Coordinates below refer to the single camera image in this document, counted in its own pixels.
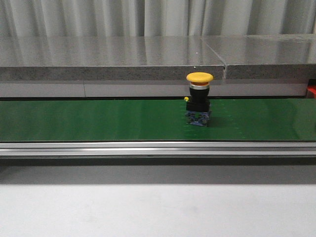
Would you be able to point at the yellow mushroom push button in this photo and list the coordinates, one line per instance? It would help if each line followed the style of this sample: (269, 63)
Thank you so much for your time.
(198, 105)

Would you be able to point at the green conveyor belt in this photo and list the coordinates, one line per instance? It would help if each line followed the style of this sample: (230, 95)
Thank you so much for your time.
(149, 119)

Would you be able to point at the grey stone countertop slab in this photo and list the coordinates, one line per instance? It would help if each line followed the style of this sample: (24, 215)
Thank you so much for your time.
(242, 66)

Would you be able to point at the red plastic bin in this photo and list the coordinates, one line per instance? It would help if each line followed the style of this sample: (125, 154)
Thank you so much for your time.
(311, 92)

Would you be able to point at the grey pleated curtain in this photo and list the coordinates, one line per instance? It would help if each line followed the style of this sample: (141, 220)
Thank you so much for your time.
(21, 18)

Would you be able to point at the aluminium conveyor side rail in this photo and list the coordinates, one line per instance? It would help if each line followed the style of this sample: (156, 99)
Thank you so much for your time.
(159, 149)

